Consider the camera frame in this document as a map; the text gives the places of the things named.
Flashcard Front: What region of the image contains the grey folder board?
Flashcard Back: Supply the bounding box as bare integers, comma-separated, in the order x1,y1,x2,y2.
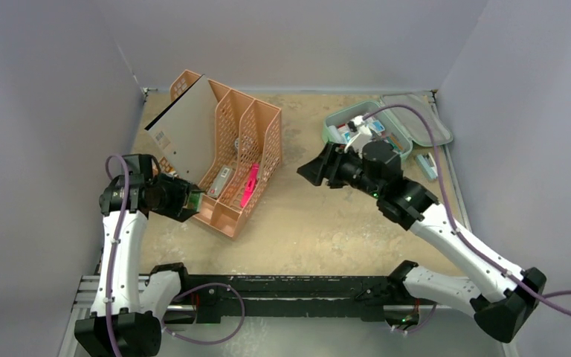
145,71,218,184

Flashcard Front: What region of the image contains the pink plastic desk organizer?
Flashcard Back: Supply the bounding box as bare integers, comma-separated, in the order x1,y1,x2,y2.
152,69,283,241

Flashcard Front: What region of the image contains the alcohol wipes bag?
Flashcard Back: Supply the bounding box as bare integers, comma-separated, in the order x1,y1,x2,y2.
368,120,385,135

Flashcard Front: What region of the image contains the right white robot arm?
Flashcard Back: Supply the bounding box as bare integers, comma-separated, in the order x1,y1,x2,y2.
297,141,547,343

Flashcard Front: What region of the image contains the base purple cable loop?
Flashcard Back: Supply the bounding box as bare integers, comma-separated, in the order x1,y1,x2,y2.
160,282,247,346

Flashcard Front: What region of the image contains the pink marker pen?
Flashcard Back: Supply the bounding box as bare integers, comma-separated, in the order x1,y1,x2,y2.
240,163,259,208

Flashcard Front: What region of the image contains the green orange dressing packet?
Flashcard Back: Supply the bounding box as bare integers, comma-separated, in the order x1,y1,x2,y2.
386,132,404,153

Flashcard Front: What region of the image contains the mint green storage case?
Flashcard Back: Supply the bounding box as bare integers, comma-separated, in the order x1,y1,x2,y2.
321,91,454,161

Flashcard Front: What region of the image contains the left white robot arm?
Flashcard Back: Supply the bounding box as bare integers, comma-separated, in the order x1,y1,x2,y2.
74,154,201,356

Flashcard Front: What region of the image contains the small white plastic bottle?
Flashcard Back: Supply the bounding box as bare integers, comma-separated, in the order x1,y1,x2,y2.
327,126,343,144

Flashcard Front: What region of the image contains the black table front rail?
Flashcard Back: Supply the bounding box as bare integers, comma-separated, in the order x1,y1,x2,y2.
76,273,474,327

